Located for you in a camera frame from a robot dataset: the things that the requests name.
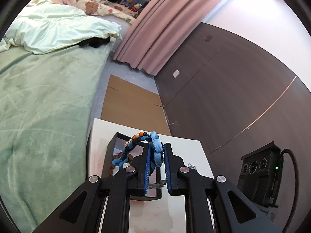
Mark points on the black cloth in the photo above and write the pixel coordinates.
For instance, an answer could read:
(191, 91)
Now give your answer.
(96, 42)

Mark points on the green bed sheet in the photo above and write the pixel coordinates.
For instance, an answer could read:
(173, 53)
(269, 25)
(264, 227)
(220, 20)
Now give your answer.
(48, 114)

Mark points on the blue plush toy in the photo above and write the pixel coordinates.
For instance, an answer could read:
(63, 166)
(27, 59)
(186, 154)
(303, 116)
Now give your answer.
(126, 2)

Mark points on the cardboard sheet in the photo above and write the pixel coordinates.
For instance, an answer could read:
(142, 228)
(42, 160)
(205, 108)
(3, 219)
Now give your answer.
(131, 102)

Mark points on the pink curtain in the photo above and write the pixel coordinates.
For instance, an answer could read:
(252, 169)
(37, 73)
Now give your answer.
(158, 29)

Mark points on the white wall plate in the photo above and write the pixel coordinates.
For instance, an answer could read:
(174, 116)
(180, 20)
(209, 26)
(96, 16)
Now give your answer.
(176, 73)

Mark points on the black jewelry box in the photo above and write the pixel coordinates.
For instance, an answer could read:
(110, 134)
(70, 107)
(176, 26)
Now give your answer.
(110, 150)

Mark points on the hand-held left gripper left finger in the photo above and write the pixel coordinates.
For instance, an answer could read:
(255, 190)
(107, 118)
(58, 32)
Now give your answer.
(146, 172)

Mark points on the floral pillow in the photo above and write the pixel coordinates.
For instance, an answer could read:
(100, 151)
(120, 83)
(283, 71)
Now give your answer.
(104, 8)

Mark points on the light green duvet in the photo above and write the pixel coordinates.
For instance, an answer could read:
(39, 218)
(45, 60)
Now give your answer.
(60, 24)

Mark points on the brown plush toy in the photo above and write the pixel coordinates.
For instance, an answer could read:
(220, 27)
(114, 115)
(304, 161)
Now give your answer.
(136, 7)

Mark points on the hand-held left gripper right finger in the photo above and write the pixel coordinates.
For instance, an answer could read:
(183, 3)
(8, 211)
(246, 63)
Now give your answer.
(167, 172)

